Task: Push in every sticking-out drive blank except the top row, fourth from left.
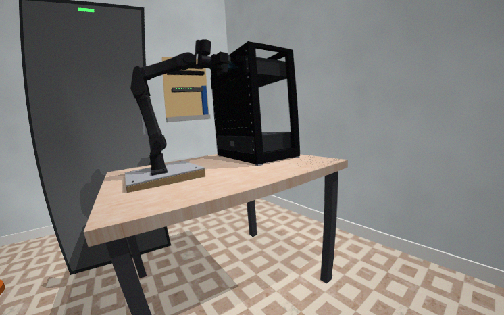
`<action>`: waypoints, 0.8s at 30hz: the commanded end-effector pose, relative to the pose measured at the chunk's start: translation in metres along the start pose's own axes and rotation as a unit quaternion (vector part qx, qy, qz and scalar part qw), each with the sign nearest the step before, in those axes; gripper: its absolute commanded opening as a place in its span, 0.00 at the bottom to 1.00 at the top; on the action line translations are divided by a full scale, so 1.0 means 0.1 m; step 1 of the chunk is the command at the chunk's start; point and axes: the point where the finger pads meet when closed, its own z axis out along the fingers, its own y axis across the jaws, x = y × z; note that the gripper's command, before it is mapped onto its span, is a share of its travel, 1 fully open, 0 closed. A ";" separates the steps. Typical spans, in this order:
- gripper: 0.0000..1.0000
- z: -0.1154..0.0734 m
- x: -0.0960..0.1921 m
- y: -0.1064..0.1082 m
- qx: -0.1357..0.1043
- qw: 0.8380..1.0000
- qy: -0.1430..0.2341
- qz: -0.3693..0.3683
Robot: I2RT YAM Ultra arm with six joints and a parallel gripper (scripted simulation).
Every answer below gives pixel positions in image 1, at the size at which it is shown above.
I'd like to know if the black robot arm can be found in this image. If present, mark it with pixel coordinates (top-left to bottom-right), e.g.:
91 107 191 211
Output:
130 39 231 176

